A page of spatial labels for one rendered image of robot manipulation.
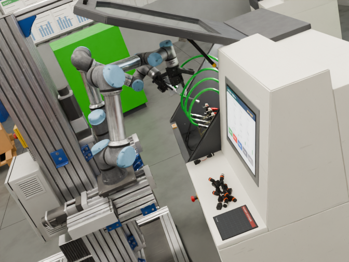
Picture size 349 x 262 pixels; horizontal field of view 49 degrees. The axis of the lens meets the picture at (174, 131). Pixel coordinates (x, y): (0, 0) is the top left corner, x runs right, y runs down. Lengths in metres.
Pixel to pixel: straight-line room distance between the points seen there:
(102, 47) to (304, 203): 4.31
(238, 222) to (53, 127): 1.16
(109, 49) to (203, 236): 3.25
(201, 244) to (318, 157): 1.74
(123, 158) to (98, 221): 0.39
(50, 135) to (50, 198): 0.39
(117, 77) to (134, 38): 6.90
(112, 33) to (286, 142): 4.31
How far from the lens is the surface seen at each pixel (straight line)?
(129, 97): 5.73
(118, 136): 1.98
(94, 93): 2.64
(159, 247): 2.91
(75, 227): 2.16
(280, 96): 1.37
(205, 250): 3.05
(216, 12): 9.19
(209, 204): 1.83
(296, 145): 1.49
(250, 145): 1.63
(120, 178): 2.15
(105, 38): 5.50
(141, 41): 8.84
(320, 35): 2.03
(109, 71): 1.91
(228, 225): 1.69
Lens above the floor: 2.11
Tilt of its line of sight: 26 degrees down
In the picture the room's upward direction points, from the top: 20 degrees counter-clockwise
